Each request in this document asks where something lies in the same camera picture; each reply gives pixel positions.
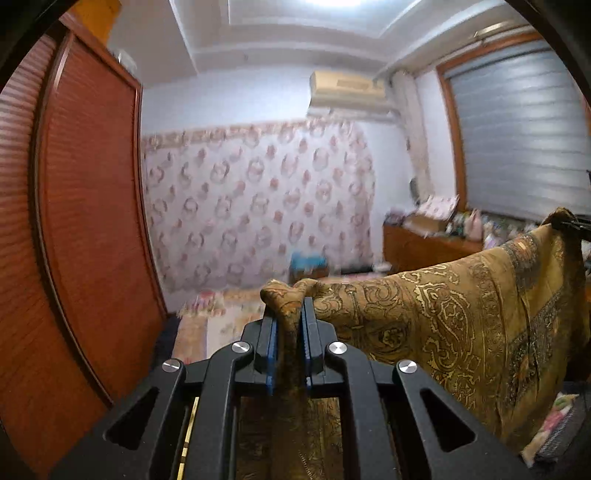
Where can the curtain rod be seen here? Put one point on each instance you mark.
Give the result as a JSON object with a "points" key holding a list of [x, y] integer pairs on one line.
{"points": [[501, 31]]}

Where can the grey window blind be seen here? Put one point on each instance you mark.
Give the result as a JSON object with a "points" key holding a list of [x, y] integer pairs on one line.
{"points": [[517, 129]]}

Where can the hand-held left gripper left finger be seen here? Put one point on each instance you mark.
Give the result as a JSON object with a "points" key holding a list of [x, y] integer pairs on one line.
{"points": [[270, 355]]}

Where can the white spotted cloth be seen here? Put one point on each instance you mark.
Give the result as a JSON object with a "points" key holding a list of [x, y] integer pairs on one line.
{"points": [[438, 204]]}

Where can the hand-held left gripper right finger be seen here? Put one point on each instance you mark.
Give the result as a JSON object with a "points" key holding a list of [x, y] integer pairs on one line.
{"points": [[308, 355]]}

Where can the pale patterned curtain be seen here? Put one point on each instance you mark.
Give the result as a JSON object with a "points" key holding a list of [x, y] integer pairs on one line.
{"points": [[415, 138]]}

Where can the cardboard box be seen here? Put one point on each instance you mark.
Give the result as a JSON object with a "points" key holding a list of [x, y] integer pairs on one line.
{"points": [[427, 224]]}

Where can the beige air conditioner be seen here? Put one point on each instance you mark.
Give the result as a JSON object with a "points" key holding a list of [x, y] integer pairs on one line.
{"points": [[346, 90]]}

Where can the wooden louvered wardrobe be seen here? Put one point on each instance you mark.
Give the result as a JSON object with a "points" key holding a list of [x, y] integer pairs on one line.
{"points": [[78, 230]]}

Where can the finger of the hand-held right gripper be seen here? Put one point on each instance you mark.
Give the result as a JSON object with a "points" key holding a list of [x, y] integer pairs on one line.
{"points": [[575, 226]]}

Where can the brown sunflower print shirt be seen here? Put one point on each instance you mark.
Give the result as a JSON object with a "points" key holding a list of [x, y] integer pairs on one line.
{"points": [[438, 323]]}

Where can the blue box by curtain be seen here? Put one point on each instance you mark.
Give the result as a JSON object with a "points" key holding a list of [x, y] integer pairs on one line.
{"points": [[308, 263]]}

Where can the wooden sideboard cabinet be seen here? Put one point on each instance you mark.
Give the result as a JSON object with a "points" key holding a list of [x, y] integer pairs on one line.
{"points": [[415, 249]]}

